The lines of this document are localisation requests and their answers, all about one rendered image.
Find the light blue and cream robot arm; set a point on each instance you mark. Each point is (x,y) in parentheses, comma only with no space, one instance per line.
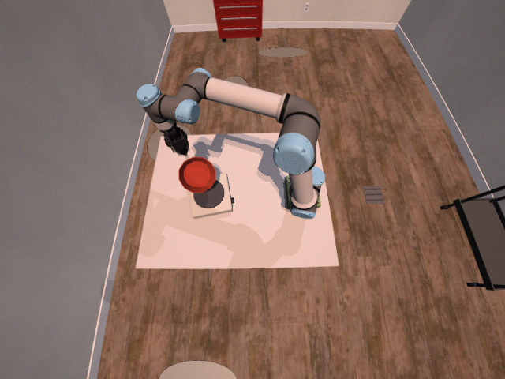
(295,149)

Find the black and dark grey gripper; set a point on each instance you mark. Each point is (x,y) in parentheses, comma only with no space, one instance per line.
(179,143)

